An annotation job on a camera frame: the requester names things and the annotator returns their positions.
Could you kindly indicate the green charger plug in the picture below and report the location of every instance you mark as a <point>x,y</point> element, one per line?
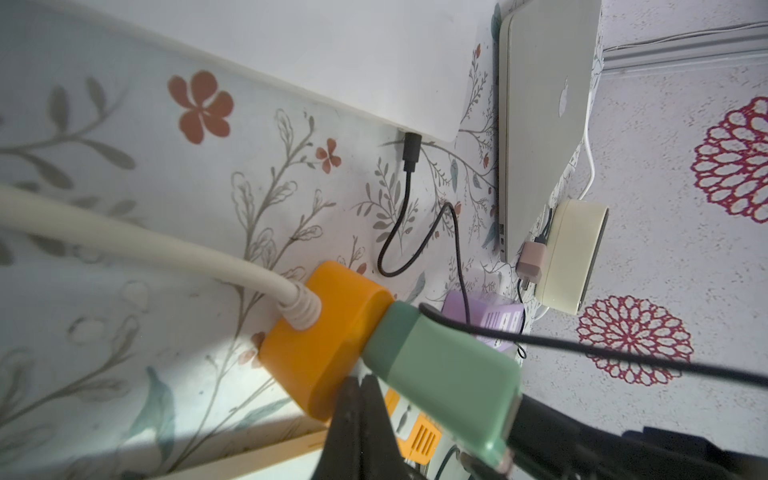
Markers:
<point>468,388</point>

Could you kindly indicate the pink charger plug purple strip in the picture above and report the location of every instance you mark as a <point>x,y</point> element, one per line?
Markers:
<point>532,261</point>

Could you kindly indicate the white laptop back left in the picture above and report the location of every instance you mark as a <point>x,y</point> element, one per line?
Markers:
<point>404,63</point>

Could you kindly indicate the white laptop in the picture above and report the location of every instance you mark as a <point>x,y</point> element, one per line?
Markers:
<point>404,63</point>
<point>292,459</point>

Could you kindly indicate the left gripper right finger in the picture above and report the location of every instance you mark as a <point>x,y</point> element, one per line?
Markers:
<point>380,455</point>

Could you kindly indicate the purple power strip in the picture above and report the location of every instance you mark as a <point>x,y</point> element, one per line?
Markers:
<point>487,310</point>

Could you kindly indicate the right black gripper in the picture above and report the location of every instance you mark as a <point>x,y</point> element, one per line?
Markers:
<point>550,445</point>

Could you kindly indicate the white laptop front left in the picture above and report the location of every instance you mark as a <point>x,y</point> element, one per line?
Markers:
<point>292,459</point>

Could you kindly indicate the orange power strip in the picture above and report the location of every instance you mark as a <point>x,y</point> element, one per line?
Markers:
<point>311,363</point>

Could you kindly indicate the cream box green display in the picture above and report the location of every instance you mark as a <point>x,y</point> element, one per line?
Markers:
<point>573,242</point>

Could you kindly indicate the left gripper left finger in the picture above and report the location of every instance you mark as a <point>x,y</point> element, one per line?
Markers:
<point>341,455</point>

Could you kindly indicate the silver laptop back right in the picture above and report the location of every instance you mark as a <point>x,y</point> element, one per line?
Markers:
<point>546,56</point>

